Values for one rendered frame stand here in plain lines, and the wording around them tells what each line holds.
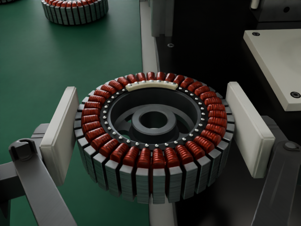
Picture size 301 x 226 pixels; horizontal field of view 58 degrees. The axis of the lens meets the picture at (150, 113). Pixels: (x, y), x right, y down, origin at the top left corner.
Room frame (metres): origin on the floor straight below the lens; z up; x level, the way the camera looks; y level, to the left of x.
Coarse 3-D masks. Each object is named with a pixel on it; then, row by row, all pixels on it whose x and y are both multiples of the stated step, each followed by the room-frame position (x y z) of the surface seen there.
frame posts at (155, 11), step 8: (152, 0) 0.35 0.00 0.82; (160, 0) 0.36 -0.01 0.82; (168, 0) 0.35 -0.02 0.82; (152, 8) 0.35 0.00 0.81; (160, 8) 0.36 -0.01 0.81; (168, 8) 0.35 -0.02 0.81; (152, 16) 0.35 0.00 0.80; (160, 16) 0.36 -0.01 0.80; (168, 16) 0.35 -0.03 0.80; (152, 24) 0.35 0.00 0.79; (160, 24) 0.36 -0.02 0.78; (168, 24) 0.35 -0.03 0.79; (152, 32) 0.35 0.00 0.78; (160, 32) 0.36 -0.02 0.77; (168, 32) 0.35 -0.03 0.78
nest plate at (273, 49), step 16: (256, 32) 0.34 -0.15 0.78; (272, 32) 0.34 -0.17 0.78; (288, 32) 0.34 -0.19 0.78; (256, 48) 0.30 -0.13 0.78; (272, 48) 0.30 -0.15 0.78; (288, 48) 0.30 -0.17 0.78; (272, 64) 0.27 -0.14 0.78; (288, 64) 0.27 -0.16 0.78; (272, 80) 0.24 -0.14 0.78; (288, 80) 0.24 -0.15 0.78; (288, 96) 0.21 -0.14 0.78
